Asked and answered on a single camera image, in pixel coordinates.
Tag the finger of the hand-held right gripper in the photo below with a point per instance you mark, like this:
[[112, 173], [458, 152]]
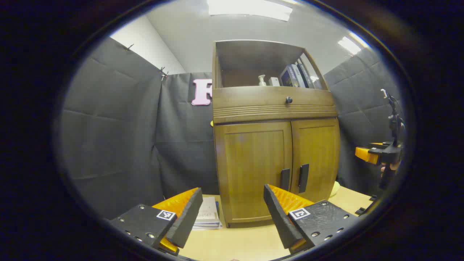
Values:
[[366, 155]]

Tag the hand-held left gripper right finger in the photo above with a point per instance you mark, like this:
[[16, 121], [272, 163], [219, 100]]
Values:
[[279, 217]]

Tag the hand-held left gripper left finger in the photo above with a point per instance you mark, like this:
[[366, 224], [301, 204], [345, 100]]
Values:
[[188, 217]]

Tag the wooden cabinet door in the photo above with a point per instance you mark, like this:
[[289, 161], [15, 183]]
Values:
[[250, 166], [319, 152]]

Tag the wooden double-door shoe cabinet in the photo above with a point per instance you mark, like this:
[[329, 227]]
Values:
[[246, 50]]

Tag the wooden cabinet drawer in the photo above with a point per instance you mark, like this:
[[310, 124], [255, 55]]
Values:
[[253, 101]]

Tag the blue edged book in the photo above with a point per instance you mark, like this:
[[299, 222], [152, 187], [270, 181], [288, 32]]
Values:
[[208, 227]]

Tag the pale yellow object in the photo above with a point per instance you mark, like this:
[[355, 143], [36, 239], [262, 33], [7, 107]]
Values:
[[335, 189]]

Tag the small black object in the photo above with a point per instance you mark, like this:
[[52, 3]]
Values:
[[360, 211]]

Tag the black drawer knob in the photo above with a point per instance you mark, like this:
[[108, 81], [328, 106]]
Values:
[[289, 99]]

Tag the grey spine book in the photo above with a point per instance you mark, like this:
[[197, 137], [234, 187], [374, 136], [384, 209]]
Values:
[[299, 75]]

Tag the small ceiling light panel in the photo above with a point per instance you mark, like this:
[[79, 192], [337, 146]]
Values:
[[348, 44]]

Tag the small white box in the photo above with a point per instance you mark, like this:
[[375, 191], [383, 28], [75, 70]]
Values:
[[274, 82]]

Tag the white pump bottle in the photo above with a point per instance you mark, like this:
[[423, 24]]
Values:
[[261, 81]]

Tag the metal cloth clip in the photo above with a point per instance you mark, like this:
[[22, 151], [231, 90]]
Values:
[[129, 47], [164, 72]]

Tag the large ceiling light panel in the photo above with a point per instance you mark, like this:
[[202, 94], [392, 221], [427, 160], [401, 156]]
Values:
[[250, 9]]

